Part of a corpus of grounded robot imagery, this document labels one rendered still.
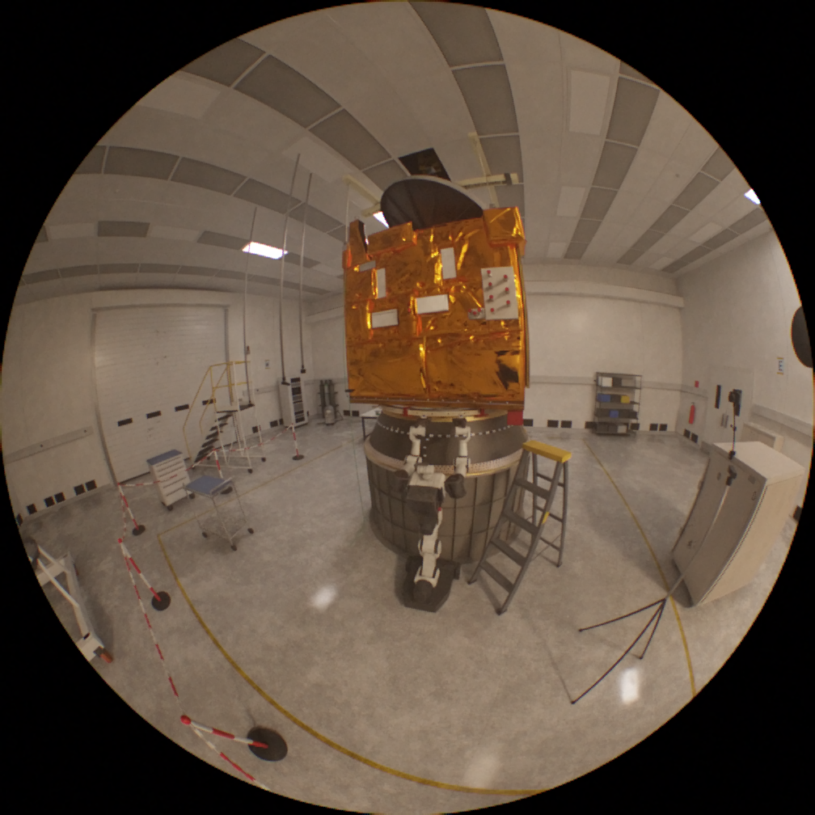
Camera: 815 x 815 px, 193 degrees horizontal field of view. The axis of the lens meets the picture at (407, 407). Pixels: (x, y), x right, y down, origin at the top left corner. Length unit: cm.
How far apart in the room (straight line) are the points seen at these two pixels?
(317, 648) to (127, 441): 719
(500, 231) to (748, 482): 318
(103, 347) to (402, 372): 792
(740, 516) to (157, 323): 1102
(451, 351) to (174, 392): 768
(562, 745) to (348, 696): 159
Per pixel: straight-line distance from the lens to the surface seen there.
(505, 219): 247
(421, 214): 323
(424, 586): 229
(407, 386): 243
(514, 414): 230
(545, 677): 241
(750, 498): 285
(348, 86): 337
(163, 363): 832
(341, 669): 237
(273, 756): 239
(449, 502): 244
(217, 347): 883
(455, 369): 225
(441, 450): 230
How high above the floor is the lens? 220
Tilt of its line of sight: 11 degrees down
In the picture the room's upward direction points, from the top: 3 degrees counter-clockwise
